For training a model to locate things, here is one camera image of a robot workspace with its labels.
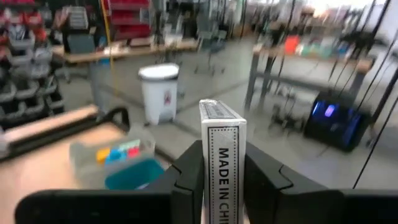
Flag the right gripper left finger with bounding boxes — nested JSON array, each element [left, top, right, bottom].
[[144, 139, 205, 224]]

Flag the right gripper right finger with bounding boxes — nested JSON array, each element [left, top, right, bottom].
[[244, 142, 343, 224]]

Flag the white playing card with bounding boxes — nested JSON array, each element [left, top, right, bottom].
[[198, 98, 248, 224]]

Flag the orange-red toy brick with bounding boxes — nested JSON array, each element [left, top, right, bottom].
[[126, 147, 141, 159]]

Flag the mint toy brick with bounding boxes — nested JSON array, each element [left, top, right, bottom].
[[117, 139, 141, 152]]

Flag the yellow-orange toy block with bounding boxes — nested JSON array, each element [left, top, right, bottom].
[[95, 147, 111, 164]]

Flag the teal plastic bin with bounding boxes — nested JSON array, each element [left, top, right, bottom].
[[104, 157, 165, 191]]

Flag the black computer blue lights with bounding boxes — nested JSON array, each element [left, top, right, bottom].
[[303, 91, 364, 152]]

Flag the white pedal trash bin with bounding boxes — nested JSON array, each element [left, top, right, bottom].
[[137, 62, 180, 126]]

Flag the light grey plastic bin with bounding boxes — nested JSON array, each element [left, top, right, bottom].
[[68, 130, 157, 191]]

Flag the wooden top workbench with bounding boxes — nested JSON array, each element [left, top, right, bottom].
[[51, 37, 200, 82], [244, 42, 374, 110]]

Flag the parts bin rack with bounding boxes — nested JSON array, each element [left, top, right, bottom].
[[0, 0, 66, 128]]

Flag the yellow cable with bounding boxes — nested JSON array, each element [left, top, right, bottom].
[[98, 0, 116, 96]]

